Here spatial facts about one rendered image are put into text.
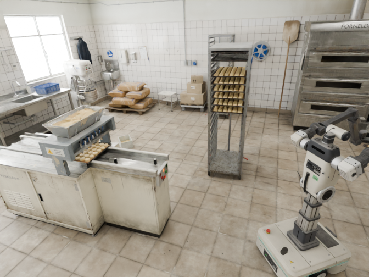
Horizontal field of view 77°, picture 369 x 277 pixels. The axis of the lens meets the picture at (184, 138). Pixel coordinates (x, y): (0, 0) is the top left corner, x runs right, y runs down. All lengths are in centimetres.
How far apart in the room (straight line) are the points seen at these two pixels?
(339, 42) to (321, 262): 356
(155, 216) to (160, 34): 493
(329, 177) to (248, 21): 444
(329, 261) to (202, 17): 519
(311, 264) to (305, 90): 330
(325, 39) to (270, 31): 138
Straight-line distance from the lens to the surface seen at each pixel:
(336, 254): 258
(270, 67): 589
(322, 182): 201
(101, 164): 241
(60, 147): 230
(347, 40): 492
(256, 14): 582
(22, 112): 534
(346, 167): 181
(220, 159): 368
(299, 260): 242
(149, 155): 244
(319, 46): 486
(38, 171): 272
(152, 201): 236
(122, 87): 633
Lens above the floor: 210
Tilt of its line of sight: 27 degrees down
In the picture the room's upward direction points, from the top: 3 degrees counter-clockwise
